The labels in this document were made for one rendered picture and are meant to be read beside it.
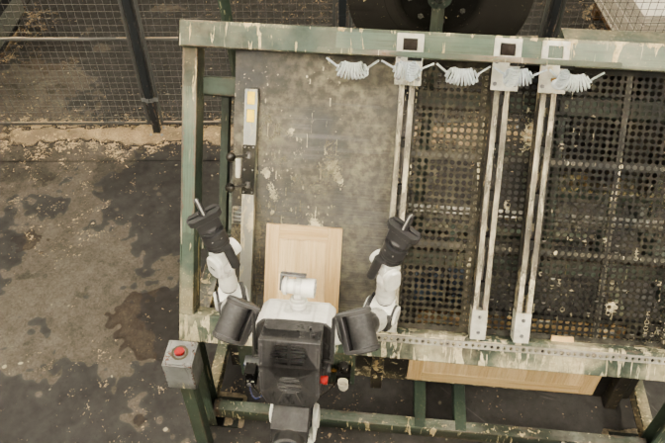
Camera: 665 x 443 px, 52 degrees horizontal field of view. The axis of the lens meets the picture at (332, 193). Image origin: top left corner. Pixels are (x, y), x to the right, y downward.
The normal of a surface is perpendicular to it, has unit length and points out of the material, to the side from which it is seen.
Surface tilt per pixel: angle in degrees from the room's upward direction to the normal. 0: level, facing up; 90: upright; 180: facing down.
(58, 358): 0
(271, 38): 57
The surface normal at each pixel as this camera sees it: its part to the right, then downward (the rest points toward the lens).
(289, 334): 0.04, -0.93
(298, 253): -0.08, 0.18
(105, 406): 0.00, -0.72
